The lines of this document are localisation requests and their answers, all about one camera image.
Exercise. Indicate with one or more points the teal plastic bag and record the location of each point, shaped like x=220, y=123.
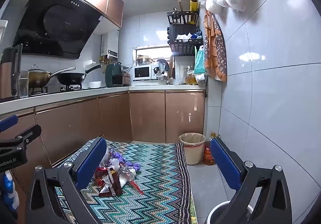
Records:
x=200, y=63

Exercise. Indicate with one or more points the small cooking oil bottle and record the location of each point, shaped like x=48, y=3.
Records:
x=191, y=78

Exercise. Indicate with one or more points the large cooking oil bottle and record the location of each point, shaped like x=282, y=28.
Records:
x=208, y=156

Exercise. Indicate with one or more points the zigzag patterned floor mat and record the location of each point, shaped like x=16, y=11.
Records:
x=160, y=176

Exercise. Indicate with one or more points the orange floral apron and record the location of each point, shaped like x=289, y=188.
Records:
x=215, y=51

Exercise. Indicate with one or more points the brown thermos kettle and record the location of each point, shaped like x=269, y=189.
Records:
x=7, y=71

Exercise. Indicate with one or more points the clear drinking glass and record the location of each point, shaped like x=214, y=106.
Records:
x=23, y=86

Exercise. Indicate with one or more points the golden cooking pot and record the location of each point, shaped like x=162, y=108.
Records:
x=37, y=77

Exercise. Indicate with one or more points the red snack wrapper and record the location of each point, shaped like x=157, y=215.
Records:
x=100, y=173

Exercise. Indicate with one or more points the green air fryer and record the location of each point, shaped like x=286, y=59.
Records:
x=114, y=76

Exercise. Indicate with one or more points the dark red snack packet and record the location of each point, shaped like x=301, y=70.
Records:
x=111, y=184

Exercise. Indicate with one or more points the person's left hand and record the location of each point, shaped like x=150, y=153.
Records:
x=10, y=189

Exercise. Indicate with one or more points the white water heater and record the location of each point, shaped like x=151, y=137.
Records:
x=110, y=43

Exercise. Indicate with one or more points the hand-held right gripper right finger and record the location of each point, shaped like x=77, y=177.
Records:
x=224, y=163

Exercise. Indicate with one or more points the white microwave oven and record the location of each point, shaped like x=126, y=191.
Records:
x=143, y=72

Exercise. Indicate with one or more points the white round waste bin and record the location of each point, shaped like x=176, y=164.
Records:
x=220, y=210

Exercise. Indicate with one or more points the grey hanging cloth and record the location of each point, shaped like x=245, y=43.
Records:
x=163, y=65

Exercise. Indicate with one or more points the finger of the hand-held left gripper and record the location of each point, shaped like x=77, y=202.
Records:
x=27, y=135
x=8, y=122

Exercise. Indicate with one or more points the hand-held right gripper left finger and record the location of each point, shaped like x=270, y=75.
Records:
x=91, y=161

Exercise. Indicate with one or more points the copper lower cabinets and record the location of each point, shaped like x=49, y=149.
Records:
x=148, y=113

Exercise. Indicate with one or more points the white bowl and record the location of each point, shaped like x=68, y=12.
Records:
x=94, y=85

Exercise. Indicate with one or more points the white crumpled plastic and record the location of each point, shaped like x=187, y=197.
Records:
x=125, y=180

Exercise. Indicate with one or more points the beige waste bin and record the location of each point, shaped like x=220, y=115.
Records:
x=191, y=151

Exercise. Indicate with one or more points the gas stove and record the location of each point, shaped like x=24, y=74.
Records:
x=72, y=87

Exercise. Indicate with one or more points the black frying pan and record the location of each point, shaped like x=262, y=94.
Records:
x=70, y=78

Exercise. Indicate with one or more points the black range hood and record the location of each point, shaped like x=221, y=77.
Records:
x=62, y=26

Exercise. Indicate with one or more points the yellow wrap roll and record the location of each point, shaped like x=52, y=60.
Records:
x=193, y=11

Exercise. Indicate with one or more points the steel pot with lid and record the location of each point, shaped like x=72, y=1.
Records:
x=144, y=60

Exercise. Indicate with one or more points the black wall storage rack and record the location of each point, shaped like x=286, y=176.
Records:
x=185, y=48

